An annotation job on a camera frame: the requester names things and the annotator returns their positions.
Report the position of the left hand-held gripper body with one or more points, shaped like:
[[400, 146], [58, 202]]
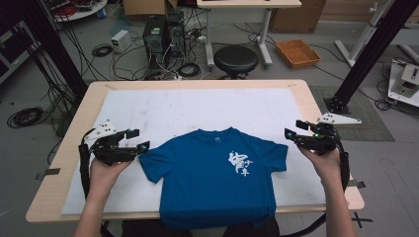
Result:
[[112, 153]]

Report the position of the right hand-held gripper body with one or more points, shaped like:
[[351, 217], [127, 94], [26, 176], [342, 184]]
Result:
[[321, 141]]

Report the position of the blue printed t-shirt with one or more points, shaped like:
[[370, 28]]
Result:
[[210, 184]]

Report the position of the person's left hand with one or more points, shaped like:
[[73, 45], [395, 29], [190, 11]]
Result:
[[103, 176]]

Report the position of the person's right hand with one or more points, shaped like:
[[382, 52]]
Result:
[[326, 166]]

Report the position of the grey floor mat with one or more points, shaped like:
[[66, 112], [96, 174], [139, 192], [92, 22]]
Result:
[[362, 121]]

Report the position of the black tape strip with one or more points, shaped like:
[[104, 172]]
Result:
[[359, 184], [49, 172]]

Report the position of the white felt mat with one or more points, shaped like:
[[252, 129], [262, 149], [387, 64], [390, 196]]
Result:
[[197, 108]]

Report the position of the orange tray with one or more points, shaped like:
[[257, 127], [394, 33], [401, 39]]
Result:
[[298, 53]]

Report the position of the person's dark clothed legs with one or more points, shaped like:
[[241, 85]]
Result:
[[141, 230]]

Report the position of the black tape cross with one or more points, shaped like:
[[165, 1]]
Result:
[[360, 220]]

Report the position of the black round stool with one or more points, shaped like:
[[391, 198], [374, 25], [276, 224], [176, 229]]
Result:
[[235, 59]]

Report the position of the white power supply box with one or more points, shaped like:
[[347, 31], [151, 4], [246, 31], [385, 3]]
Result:
[[120, 40]]

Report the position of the black computer tower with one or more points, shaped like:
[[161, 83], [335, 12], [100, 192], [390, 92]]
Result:
[[153, 38], [176, 34]]

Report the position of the white device on board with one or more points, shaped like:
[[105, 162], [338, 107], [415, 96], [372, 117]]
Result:
[[406, 82]]

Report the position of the white metal stand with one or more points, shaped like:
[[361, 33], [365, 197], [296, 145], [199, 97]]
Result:
[[362, 36]]

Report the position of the cardboard box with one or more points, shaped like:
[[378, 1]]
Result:
[[298, 16], [145, 7]]

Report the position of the white desk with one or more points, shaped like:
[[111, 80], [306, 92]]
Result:
[[248, 3]]

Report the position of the round white table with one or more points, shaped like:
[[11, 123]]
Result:
[[80, 8]]

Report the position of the black aluminium post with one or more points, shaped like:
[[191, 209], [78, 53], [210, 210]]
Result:
[[375, 49], [52, 46]]

